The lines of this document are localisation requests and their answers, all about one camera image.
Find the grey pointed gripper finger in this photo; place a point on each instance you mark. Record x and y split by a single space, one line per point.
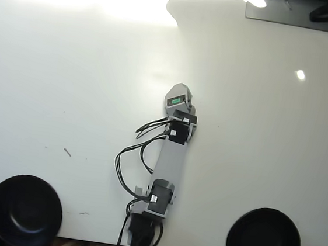
192 108

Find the grey gripper body green label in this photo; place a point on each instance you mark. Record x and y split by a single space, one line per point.
181 94

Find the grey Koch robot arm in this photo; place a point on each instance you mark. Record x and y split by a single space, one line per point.
168 161

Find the grey monitor stand plate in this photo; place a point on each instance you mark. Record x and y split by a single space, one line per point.
280 16

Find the black bowl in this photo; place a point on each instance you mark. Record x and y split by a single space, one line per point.
25 214
263 242

